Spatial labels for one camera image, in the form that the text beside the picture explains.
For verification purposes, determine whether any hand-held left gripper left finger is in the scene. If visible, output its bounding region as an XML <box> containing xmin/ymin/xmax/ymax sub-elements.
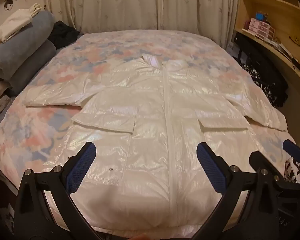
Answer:
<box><xmin>14</xmin><ymin>142</ymin><xmax>100</xmax><ymax>240</ymax></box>

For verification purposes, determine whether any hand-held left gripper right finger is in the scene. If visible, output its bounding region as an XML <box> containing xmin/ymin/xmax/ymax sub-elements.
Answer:
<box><xmin>190</xmin><ymin>142</ymin><xmax>288</xmax><ymax>240</ymax></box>

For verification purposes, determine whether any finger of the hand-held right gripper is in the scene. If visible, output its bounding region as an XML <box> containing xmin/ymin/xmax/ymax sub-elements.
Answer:
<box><xmin>283</xmin><ymin>140</ymin><xmax>300</xmax><ymax>163</ymax></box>
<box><xmin>249</xmin><ymin>151</ymin><xmax>282</xmax><ymax>180</ymax></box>

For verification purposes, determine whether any white shiny puffer jacket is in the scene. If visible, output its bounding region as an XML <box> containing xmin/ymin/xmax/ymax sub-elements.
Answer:
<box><xmin>24</xmin><ymin>54</ymin><xmax>288</xmax><ymax>195</ymax></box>

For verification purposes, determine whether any black white patterned cloth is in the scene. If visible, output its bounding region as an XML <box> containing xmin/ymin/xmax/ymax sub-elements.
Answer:
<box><xmin>241</xmin><ymin>62</ymin><xmax>289</xmax><ymax>108</ymax></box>
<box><xmin>284</xmin><ymin>158</ymin><xmax>300</xmax><ymax>184</ymax></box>

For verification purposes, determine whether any bed with floral cover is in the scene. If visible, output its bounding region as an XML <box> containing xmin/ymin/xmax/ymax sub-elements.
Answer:
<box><xmin>0</xmin><ymin>30</ymin><xmax>300</xmax><ymax>233</ymax></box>

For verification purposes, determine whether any grey bolster pillow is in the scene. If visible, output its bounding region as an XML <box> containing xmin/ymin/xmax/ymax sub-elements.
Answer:
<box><xmin>9</xmin><ymin>40</ymin><xmax>57</xmax><ymax>97</ymax></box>
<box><xmin>0</xmin><ymin>11</ymin><xmax>55</xmax><ymax>73</ymax></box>

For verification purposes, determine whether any pink mini drawer box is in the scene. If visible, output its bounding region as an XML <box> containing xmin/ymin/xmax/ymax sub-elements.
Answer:
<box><xmin>249</xmin><ymin>17</ymin><xmax>275</xmax><ymax>40</ymax></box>

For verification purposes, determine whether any curved wooden shelf unit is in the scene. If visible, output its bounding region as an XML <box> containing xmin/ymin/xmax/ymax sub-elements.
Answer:
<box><xmin>234</xmin><ymin>0</ymin><xmax>300</xmax><ymax>80</ymax></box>

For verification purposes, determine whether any black clothing pile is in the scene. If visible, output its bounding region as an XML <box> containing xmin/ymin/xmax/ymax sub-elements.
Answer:
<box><xmin>49</xmin><ymin>21</ymin><xmax>80</xmax><ymax>49</ymax></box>

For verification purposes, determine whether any cream folded cloth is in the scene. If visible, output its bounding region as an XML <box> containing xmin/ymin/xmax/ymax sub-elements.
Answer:
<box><xmin>0</xmin><ymin>3</ymin><xmax>46</xmax><ymax>42</ymax></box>

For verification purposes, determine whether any cream patterned curtain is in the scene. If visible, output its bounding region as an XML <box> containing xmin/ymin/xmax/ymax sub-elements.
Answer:
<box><xmin>42</xmin><ymin>0</ymin><xmax>243</xmax><ymax>48</ymax></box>

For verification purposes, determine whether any cartoon face wall sticker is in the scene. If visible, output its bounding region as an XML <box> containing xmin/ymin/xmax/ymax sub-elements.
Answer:
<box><xmin>4</xmin><ymin>0</ymin><xmax>17</xmax><ymax>12</ymax></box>

